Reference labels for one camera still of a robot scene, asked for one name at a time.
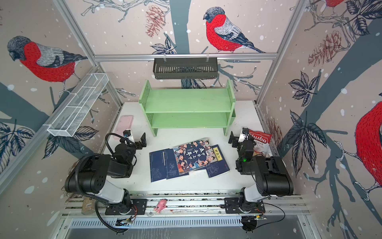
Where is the illustrated Chinese history book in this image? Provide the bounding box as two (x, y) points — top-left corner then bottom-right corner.
(172, 138), (222, 175)

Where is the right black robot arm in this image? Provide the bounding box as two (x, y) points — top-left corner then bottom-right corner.
(224, 133), (294, 214)

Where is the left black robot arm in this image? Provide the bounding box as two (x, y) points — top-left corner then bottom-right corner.
(64, 130), (147, 216)

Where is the far left navy booklet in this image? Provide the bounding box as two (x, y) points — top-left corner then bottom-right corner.
(149, 149), (167, 182)

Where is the navy booklet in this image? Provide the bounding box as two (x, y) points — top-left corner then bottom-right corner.
(149, 149), (167, 182)
(206, 145), (230, 178)
(165, 148), (183, 179)

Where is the pink pencil case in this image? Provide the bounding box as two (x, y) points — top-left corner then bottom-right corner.
(113, 115), (134, 136)

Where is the right navy booklet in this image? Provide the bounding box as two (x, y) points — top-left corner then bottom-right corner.
(206, 145), (230, 178)

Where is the red Chuba chips bag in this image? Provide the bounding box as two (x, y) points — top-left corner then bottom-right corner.
(249, 130), (272, 156)

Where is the green wooden shelf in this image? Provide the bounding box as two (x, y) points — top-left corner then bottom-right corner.
(138, 80), (236, 136)

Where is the pink pig toy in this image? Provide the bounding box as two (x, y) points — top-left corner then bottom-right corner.
(154, 199), (167, 213)

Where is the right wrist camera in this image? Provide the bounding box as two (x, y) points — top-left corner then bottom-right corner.
(238, 127), (250, 142)

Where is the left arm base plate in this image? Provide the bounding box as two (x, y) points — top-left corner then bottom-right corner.
(105, 199), (148, 216)

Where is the aluminium mounting rail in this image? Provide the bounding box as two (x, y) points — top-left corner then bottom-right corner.
(61, 191), (311, 218)

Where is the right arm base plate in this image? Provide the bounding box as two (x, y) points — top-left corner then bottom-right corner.
(220, 197), (265, 214)

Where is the black hanging wire basket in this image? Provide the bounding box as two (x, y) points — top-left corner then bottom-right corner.
(153, 57), (218, 80)

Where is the white mesh wall tray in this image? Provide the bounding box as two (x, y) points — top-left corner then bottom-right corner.
(47, 73), (109, 137)

